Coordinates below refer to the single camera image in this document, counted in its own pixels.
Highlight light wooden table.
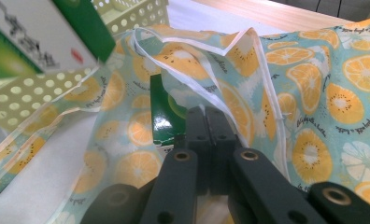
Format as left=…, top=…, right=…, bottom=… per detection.
left=192, top=0, right=352, bottom=34

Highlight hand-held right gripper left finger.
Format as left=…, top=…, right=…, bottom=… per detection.
left=185, top=106, right=213, bottom=196

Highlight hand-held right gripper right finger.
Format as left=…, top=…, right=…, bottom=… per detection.
left=206, top=106, right=239, bottom=196

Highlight square green box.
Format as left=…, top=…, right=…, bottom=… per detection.
left=149, top=74, right=189, bottom=147

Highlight pale green plastic basket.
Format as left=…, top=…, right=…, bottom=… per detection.
left=0, top=0, right=170, bottom=132

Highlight orange-print cloth tote bag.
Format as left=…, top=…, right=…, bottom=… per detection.
left=0, top=17, right=370, bottom=224

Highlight tall green and white box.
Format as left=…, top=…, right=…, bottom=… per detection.
left=0, top=0, right=116, bottom=80

